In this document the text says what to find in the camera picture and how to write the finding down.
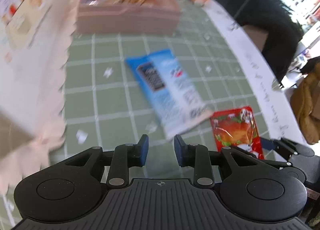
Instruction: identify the cartoon printed white lid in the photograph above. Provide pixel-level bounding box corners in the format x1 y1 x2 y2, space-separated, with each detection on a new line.
1 0 75 194

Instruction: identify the pink storage box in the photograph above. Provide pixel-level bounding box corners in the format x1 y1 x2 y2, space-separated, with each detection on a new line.
76 0 182 35

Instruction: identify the blue white snack bag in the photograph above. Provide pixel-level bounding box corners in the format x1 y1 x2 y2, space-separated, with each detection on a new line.
125 49 213 139

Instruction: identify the red snack packet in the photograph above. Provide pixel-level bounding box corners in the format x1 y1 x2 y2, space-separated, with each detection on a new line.
210 106 264 159

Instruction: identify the green checked tablecloth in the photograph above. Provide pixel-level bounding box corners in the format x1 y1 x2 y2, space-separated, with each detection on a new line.
0 0 278 228

